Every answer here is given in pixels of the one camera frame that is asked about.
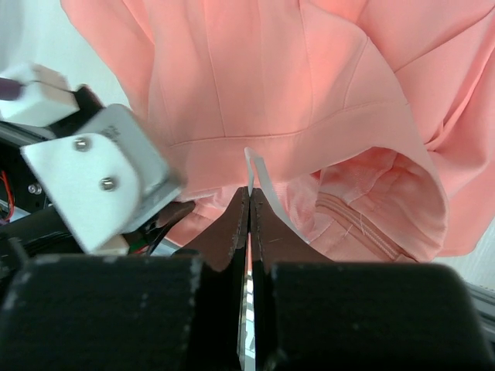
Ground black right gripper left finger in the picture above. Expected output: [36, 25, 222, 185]
[172, 187, 249, 370]

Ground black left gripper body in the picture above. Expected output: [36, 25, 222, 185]
[0, 121, 196, 302]

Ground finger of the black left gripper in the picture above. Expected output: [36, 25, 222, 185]
[146, 201, 196, 254]

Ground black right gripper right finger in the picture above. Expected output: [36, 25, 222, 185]
[250, 189, 330, 370]

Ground pink skirt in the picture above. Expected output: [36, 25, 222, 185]
[62, 1, 494, 262]

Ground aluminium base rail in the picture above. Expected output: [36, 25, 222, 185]
[154, 235, 495, 322]

